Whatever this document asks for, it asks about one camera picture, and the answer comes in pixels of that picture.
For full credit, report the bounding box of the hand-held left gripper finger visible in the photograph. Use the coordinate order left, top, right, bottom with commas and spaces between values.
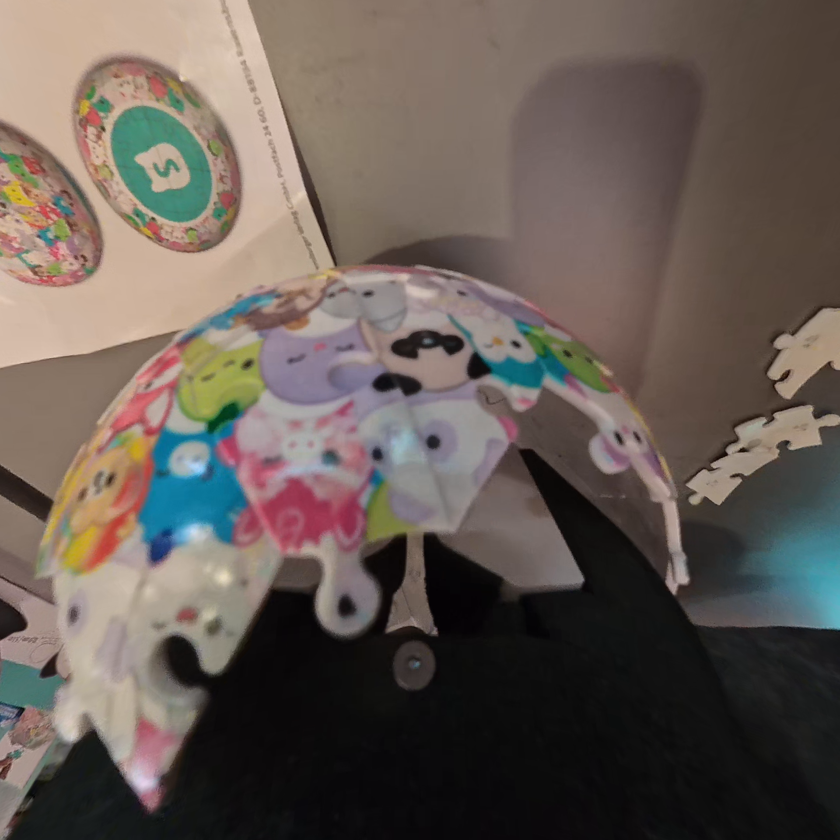
427, 449, 586, 599

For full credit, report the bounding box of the colourful puzzle ball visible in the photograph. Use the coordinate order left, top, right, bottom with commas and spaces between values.
36, 262, 690, 815

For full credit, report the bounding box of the white puzzle piece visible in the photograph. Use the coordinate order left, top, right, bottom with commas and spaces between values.
727, 406, 840, 455
686, 446, 782, 506
768, 307, 840, 400

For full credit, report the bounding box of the puzzle instruction sheet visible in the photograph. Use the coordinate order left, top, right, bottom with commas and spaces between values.
0, 0, 336, 368

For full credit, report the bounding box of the puzzle box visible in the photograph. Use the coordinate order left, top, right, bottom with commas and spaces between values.
0, 577, 73, 788

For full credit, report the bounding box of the black table divider strip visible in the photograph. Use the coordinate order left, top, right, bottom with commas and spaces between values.
0, 462, 55, 521

